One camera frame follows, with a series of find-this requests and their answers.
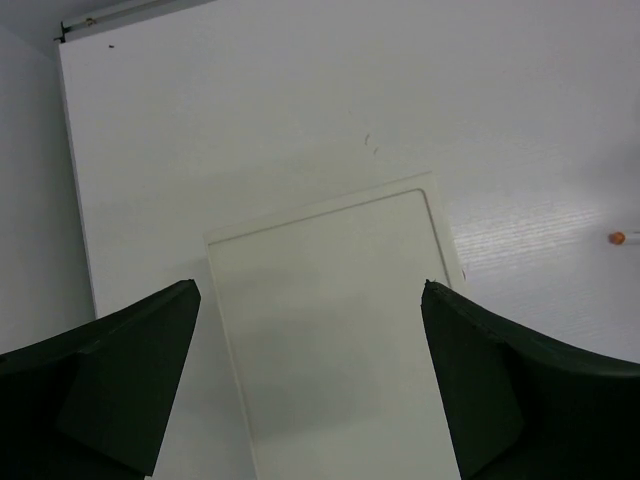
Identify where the white drawer cabinet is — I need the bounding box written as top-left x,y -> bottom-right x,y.
206,173 -> 465,479

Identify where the orange capped white pen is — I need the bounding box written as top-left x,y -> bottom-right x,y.
608,230 -> 640,246

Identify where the aluminium frame rail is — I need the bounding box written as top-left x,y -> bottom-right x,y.
53,0 -> 166,43

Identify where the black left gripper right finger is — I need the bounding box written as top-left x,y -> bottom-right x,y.
421,281 -> 639,479

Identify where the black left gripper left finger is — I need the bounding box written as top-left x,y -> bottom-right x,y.
1,279 -> 201,479

